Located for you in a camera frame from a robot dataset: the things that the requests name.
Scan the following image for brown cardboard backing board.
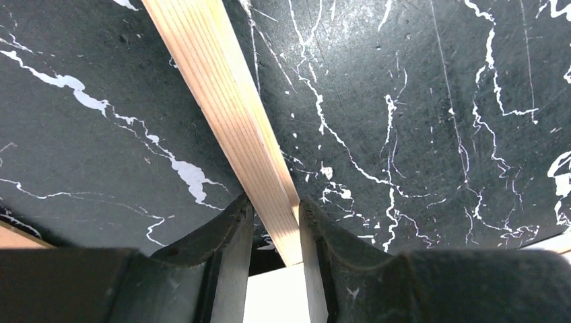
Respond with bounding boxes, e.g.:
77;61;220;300
0;222;53;249

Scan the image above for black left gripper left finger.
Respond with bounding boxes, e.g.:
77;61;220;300
1;194;254;322

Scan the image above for light wooden picture frame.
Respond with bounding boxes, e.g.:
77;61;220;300
144;1;302;266

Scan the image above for white-backed printed photo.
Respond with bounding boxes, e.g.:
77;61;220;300
242;231;571;323

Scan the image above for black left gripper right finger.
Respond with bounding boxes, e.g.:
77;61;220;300
299;199;570;322

